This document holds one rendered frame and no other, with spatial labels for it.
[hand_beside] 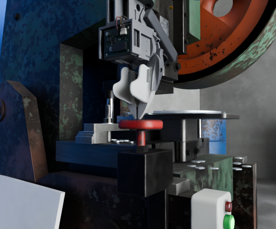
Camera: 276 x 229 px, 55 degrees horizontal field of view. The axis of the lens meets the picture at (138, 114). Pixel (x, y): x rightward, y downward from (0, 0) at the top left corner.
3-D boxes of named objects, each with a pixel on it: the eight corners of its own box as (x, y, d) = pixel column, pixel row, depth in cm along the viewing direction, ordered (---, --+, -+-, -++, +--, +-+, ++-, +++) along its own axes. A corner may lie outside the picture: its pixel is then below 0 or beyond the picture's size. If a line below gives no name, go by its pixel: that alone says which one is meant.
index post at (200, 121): (203, 137, 94) (203, 111, 95) (200, 138, 92) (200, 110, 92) (196, 137, 96) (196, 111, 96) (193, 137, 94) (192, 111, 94)
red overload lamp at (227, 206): (233, 212, 47) (232, 198, 47) (229, 216, 45) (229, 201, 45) (227, 211, 48) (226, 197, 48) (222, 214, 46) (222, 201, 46)
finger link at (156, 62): (135, 91, 46) (135, 42, 47) (141, 92, 48) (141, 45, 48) (158, 89, 44) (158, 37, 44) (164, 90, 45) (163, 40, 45)
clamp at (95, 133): (132, 140, 78) (132, 106, 79) (91, 143, 65) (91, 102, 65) (117, 139, 82) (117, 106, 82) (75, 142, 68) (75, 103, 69)
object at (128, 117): (165, 129, 90) (165, 116, 91) (140, 130, 78) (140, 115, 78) (143, 129, 96) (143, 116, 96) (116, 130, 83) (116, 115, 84)
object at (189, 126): (241, 160, 75) (240, 113, 76) (226, 166, 64) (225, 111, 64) (164, 154, 90) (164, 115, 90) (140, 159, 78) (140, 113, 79)
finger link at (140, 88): (121, 118, 43) (121, 62, 43) (141, 119, 48) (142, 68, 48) (136, 118, 41) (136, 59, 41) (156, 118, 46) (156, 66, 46)
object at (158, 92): (175, 100, 91) (175, 84, 92) (142, 95, 75) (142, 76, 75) (137, 102, 101) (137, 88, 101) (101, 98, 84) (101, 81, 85)
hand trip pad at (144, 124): (166, 162, 47) (166, 119, 48) (147, 166, 42) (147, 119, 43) (134, 159, 51) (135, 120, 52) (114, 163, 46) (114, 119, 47)
